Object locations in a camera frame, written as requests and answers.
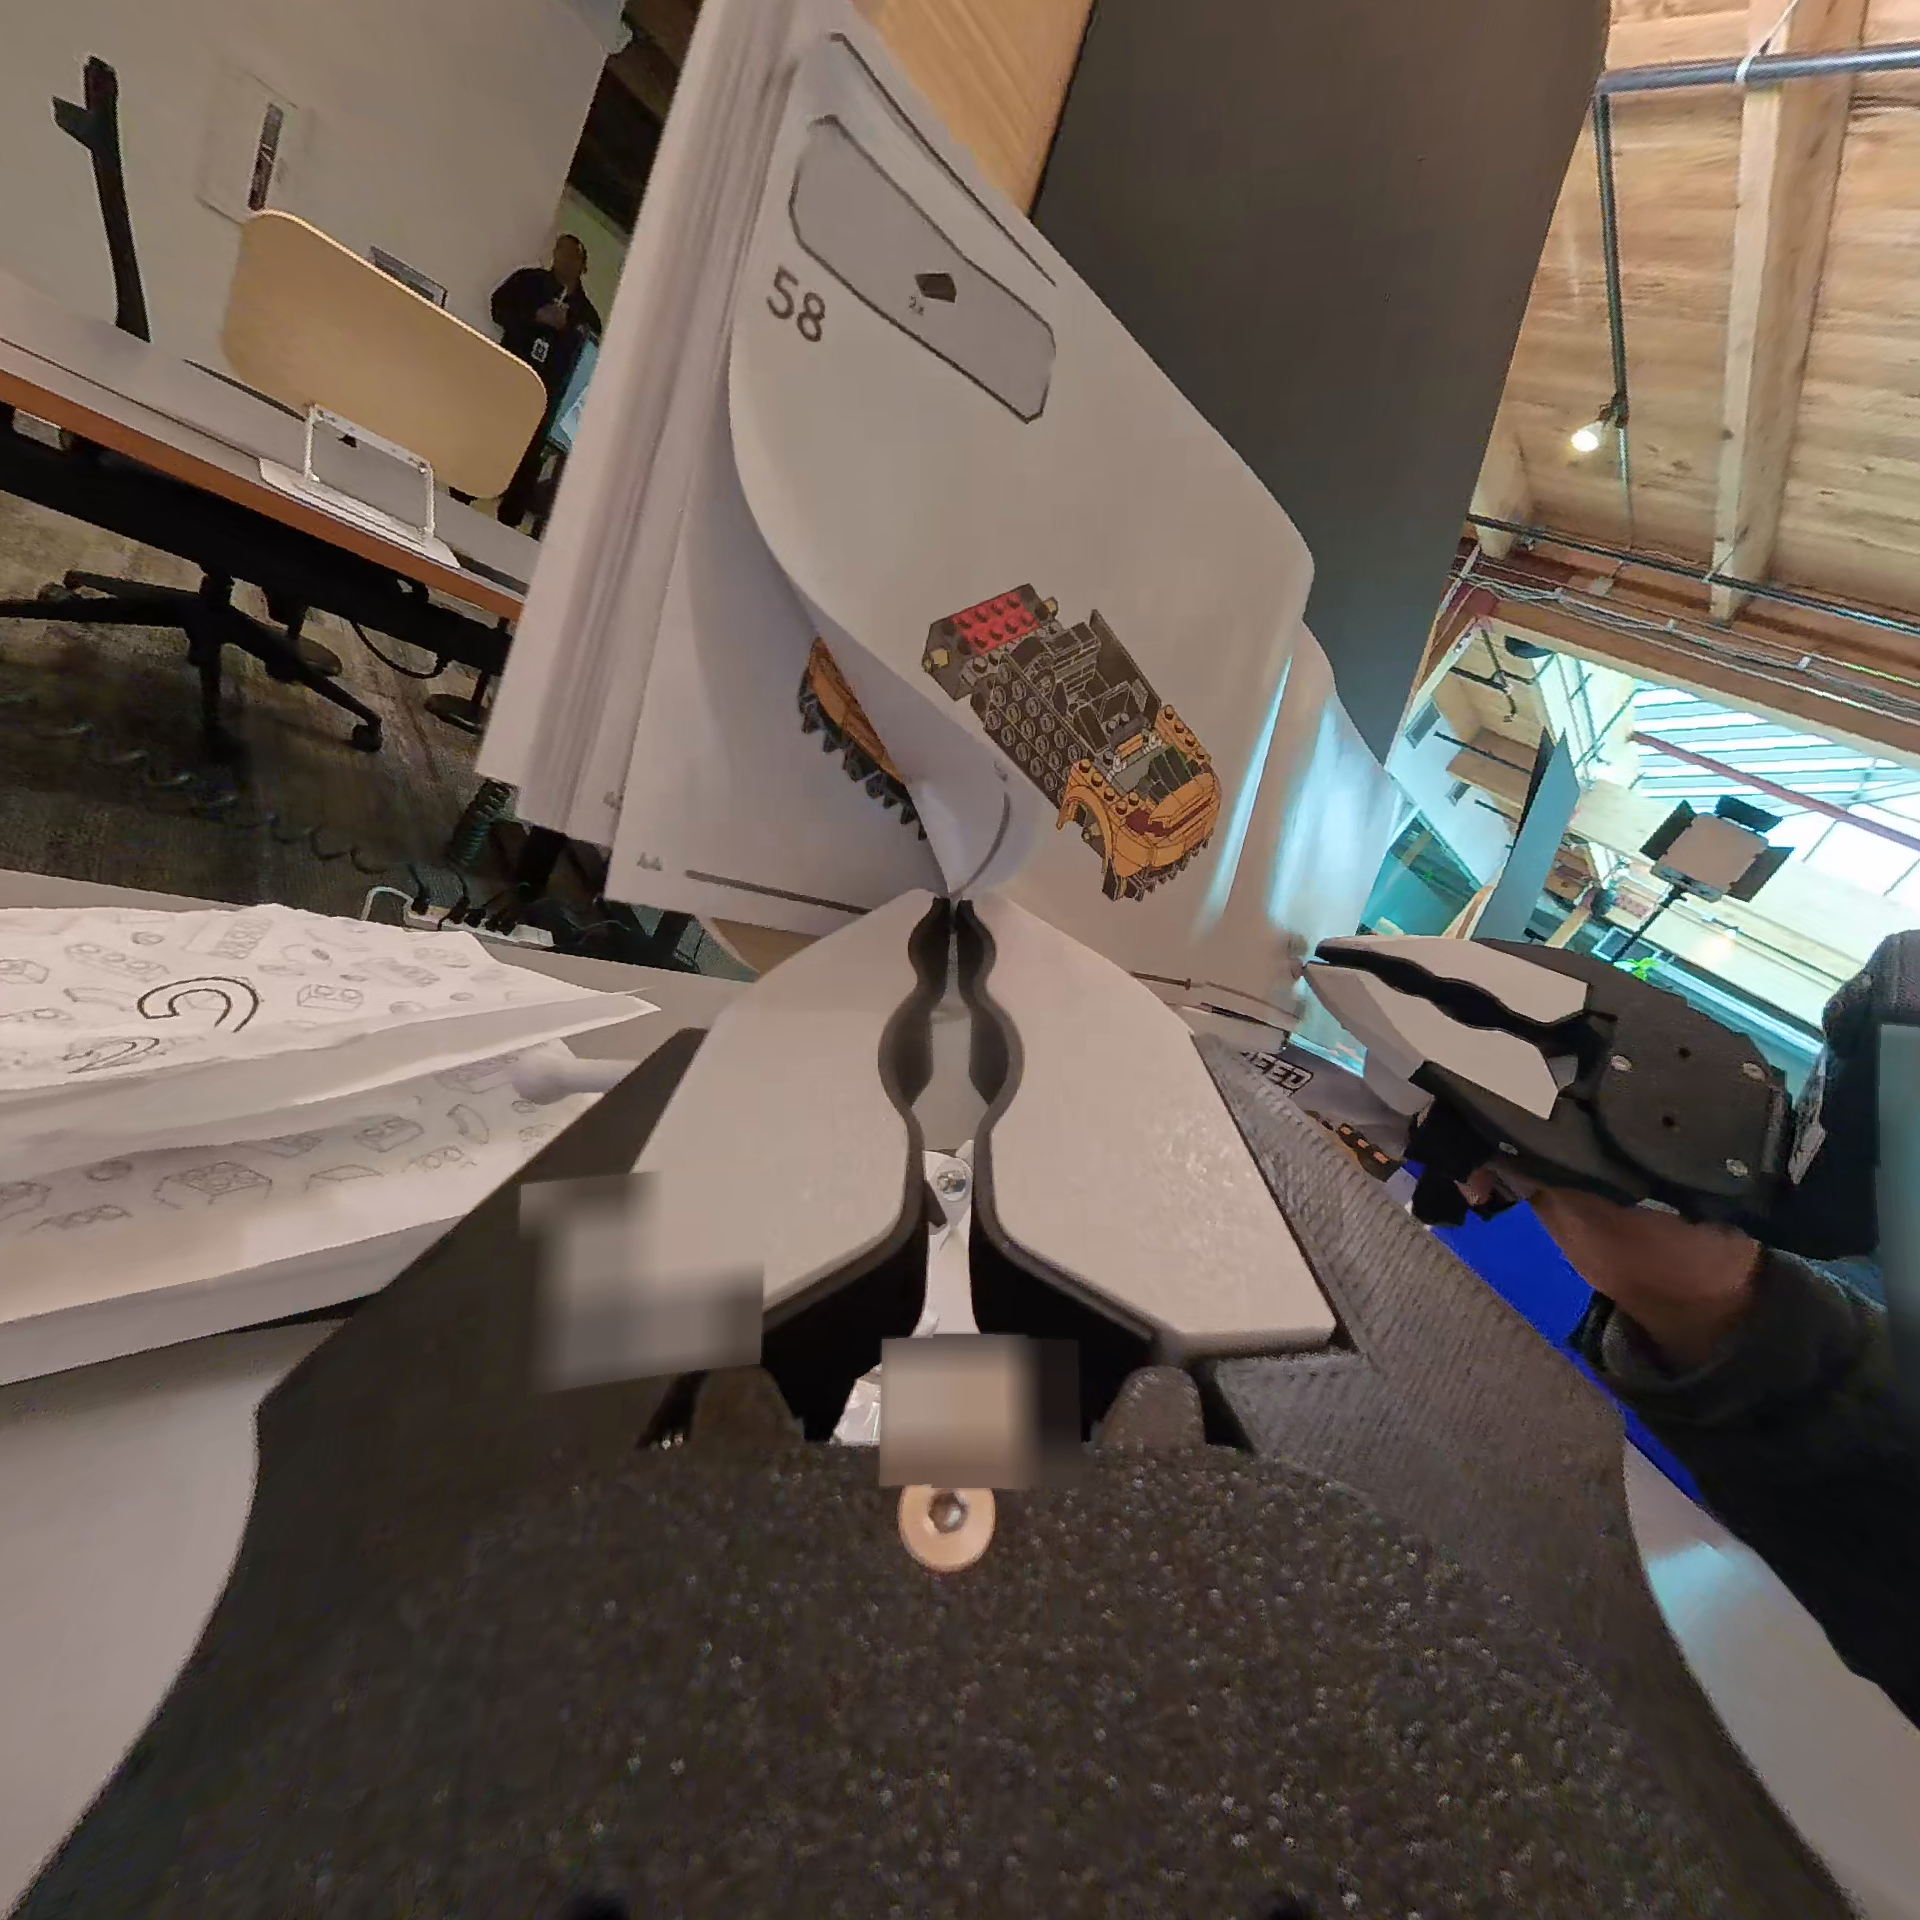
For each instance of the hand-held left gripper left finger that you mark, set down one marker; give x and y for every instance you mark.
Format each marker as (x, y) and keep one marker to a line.
(781, 1110)

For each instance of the white power strip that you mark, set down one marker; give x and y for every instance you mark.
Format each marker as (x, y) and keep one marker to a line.
(451, 912)

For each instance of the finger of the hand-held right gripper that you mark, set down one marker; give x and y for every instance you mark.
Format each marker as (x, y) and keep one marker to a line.
(1441, 1042)
(1501, 983)

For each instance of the ceiling lamp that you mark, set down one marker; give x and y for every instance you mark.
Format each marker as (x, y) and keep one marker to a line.
(1587, 435)

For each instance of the white and plywood chair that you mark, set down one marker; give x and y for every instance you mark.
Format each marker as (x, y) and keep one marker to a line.
(374, 352)

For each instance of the black office chair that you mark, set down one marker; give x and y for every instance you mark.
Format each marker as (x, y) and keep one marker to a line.
(224, 630)

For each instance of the white printed paper bag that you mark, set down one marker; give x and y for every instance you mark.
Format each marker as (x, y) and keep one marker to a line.
(224, 1200)
(224, 990)

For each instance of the lego instruction booklet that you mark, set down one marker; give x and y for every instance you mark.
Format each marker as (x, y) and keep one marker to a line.
(1051, 524)

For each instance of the lego set box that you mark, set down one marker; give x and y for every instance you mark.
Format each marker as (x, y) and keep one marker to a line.
(1351, 1118)

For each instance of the white book stand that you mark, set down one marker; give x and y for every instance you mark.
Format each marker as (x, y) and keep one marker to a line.
(571, 1076)

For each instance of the white desk stand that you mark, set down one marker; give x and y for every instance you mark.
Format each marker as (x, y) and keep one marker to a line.
(361, 481)

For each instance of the person's right hand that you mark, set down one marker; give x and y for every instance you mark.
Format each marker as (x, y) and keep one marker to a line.
(1650, 1252)

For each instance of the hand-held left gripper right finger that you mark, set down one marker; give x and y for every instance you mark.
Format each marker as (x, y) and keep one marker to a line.
(1155, 1184)

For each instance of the black studio light panel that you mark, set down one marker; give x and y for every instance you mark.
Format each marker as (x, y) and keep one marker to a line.
(1719, 852)

